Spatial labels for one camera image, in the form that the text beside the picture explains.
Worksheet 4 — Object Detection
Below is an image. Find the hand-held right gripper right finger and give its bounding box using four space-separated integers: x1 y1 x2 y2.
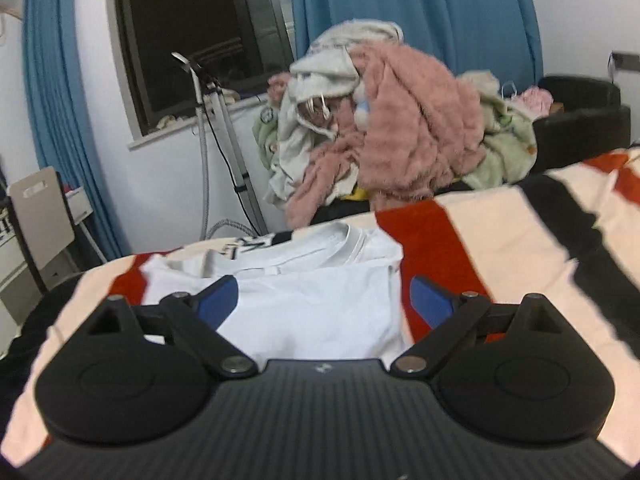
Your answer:
389 276 562 377

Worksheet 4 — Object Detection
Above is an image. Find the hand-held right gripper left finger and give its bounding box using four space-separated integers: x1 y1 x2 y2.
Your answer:
85 276 259 379

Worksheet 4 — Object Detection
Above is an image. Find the white t-shirt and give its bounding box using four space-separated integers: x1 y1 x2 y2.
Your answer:
141 222 412 364

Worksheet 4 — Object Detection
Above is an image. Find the striped blanket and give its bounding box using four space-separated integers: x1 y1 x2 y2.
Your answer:
0 146 640 467

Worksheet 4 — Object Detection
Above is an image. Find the pink fluffy garment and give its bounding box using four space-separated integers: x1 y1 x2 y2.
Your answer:
268 42 485 228

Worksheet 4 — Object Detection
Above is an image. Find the pale green printed cloth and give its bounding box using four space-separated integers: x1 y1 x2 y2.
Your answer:
251 71 539 192

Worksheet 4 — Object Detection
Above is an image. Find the beige chair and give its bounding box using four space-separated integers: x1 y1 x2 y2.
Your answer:
8 166 77 291

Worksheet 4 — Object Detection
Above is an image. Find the pink cloth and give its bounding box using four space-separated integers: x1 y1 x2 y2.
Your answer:
517 86 555 120

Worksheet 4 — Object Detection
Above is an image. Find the grey white garment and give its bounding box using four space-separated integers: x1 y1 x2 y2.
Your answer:
268 19 404 205

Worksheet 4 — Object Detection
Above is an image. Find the black armchair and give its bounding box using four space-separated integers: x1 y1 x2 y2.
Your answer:
520 75 632 177

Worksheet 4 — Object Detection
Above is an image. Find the blue curtain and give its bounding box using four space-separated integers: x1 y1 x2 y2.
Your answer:
20 0 125 262
290 0 545 92

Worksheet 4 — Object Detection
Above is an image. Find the dark window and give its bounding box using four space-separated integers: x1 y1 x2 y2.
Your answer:
111 0 296 137

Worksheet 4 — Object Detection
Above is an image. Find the garment steamer with hose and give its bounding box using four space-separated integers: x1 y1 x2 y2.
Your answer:
171 52 268 241

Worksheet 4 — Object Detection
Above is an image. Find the wall socket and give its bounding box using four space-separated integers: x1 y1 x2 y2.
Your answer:
608 51 640 72

